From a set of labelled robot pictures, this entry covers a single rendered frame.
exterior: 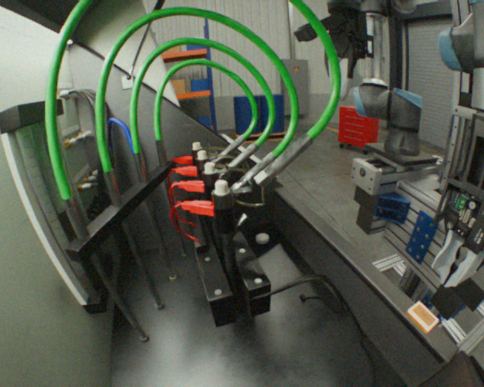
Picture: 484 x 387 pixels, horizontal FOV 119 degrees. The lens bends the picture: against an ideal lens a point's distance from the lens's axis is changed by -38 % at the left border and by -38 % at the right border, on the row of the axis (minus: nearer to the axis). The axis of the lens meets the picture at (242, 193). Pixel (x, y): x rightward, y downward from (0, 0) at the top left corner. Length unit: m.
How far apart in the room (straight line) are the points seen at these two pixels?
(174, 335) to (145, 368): 0.09
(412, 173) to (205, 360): 0.89
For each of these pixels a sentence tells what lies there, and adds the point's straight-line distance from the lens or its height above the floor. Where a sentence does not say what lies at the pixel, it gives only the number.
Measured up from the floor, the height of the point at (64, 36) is 1.34.
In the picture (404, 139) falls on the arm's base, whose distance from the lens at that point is 0.91.
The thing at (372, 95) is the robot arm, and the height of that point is 1.23.
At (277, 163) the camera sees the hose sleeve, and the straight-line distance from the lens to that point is 0.30.
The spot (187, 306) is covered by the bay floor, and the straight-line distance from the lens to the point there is 0.54.
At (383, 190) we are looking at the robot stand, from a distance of 0.87.
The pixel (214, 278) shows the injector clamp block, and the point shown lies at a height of 0.98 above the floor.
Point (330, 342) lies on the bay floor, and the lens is 0.49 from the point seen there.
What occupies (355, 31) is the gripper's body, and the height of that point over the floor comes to 1.37.
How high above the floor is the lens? 1.25
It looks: 27 degrees down
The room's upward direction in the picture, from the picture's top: 4 degrees counter-clockwise
